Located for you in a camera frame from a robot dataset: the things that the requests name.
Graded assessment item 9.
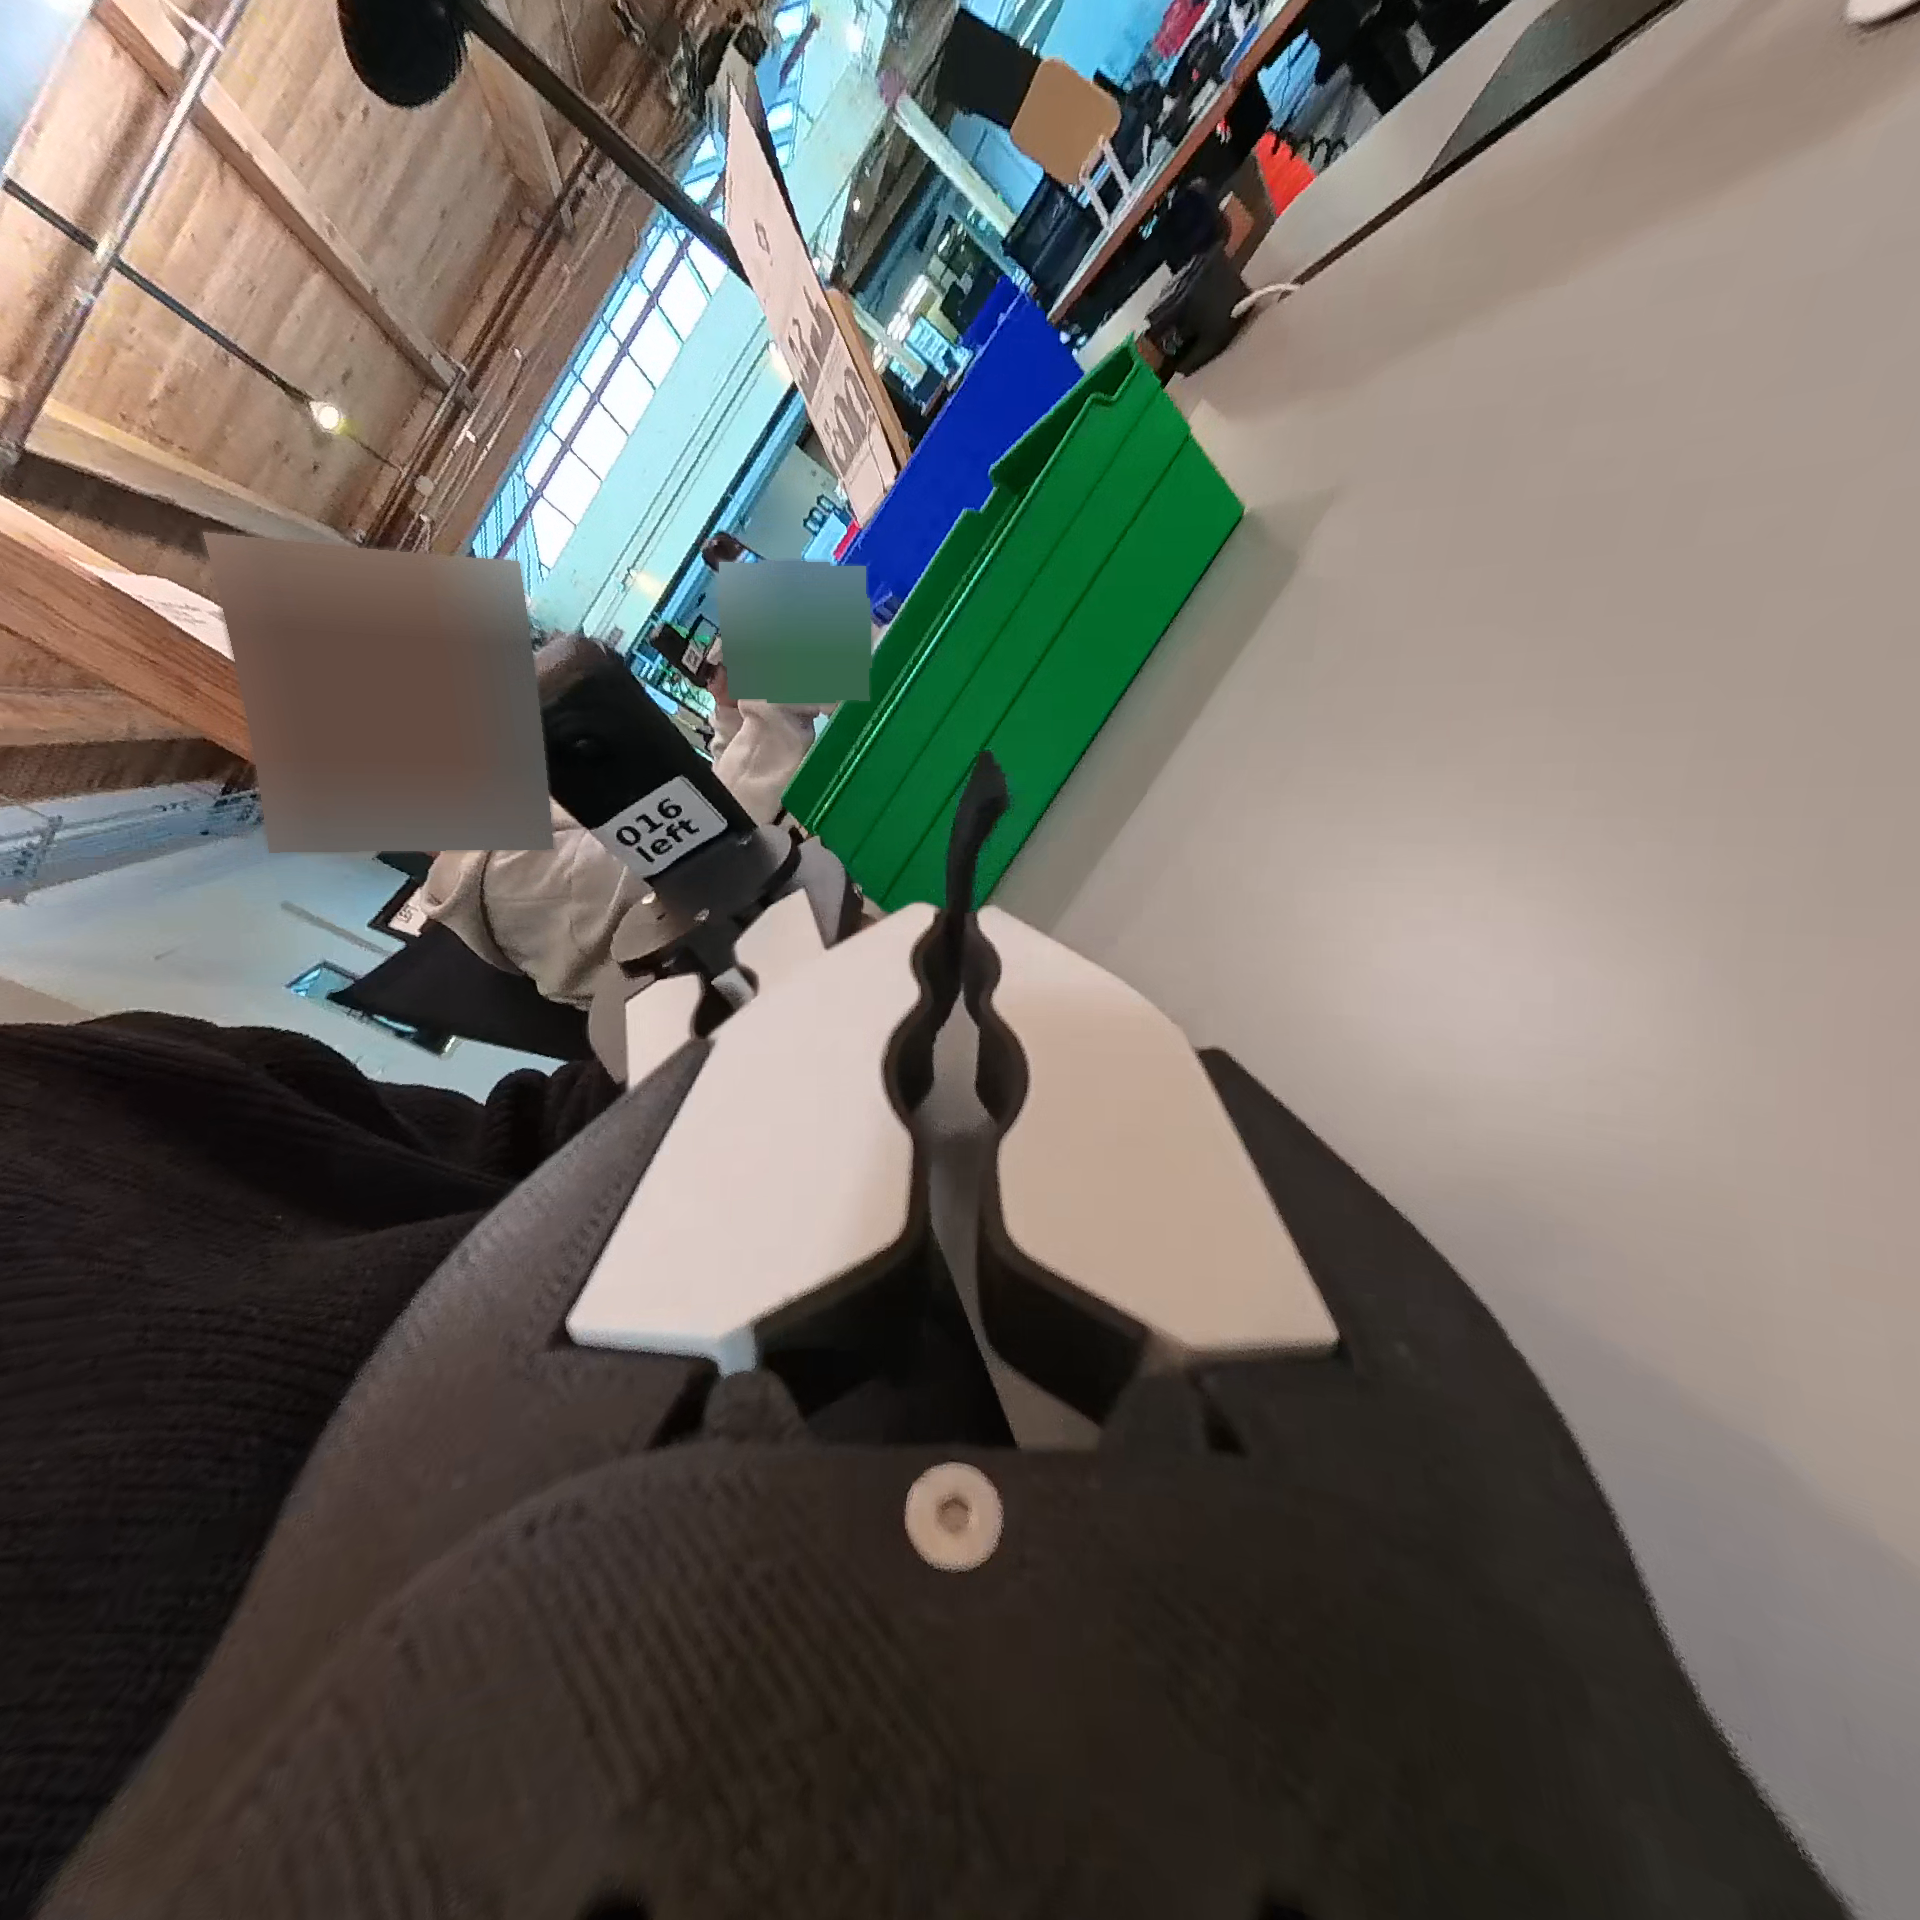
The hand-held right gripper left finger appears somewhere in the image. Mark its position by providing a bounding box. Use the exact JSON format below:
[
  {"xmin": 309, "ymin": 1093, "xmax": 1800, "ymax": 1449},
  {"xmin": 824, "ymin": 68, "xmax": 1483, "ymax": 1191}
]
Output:
[{"xmin": 565, "ymin": 902, "xmax": 951, "ymax": 1375}]

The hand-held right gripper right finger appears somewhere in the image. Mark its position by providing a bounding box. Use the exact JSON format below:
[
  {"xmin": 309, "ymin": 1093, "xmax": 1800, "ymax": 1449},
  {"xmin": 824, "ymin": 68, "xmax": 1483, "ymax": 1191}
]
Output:
[{"xmin": 971, "ymin": 907, "xmax": 1341, "ymax": 1421}]

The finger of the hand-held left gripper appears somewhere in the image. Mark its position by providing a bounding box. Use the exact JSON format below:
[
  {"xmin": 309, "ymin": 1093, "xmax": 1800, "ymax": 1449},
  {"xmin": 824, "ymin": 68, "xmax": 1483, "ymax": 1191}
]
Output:
[
  {"xmin": 589, "ymin": 972, "xmax": 712, "ymax": 1089},
  {"xmin": 739, "ymin": 891, "xmax": 833, "ymax": 994}
]

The black marker tie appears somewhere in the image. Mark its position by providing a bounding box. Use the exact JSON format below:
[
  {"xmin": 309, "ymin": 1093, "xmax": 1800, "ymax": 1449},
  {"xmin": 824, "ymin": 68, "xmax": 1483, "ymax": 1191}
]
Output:
[{"xmin": 934, "ymin": 750, "xmax": 1013, "ymax": 1089}]

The green plastic bin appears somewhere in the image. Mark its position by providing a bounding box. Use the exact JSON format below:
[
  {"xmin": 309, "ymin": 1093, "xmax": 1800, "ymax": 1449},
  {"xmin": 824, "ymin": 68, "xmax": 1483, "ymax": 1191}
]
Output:
[{"xmin": 781, "ymin": 335, "xmax": 1248, "ymax": 916}]

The grey desk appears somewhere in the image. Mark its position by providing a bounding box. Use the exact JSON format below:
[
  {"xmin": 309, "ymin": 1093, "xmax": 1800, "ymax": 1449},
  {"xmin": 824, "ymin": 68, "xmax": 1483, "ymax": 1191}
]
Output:
[{"xmin": 976, "ymin": 0, "xmax": 1920, "ymax": 1847}]

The brown board document stand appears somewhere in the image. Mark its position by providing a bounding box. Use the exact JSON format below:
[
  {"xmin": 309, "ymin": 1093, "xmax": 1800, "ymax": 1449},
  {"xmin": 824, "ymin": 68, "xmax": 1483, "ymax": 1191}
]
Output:
[{"xmin": 718, "ymin": 67, "xmax": 922, "ymax": 511}]

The large blue plastic bin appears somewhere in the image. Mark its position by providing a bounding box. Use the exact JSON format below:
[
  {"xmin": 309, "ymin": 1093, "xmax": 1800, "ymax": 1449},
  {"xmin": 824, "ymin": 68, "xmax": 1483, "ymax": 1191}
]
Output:
[{"xmin": 848, "ymin": 277, "xmax": 1087, "ymax": 601}]

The small black red device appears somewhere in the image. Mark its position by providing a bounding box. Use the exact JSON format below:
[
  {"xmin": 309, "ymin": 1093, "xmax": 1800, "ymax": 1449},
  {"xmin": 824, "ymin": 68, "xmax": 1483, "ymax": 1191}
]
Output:
[{"xmin": 1155, "ymin": 247, "xmax": 1256, "ymax": 377}]

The dark desk cable cover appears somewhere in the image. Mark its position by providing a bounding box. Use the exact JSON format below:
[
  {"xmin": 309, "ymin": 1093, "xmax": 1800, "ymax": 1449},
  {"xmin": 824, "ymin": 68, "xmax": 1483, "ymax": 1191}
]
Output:
[{"xmin": 1418, "ymin": 0, "xmax": 1690, "ymax": 189}]

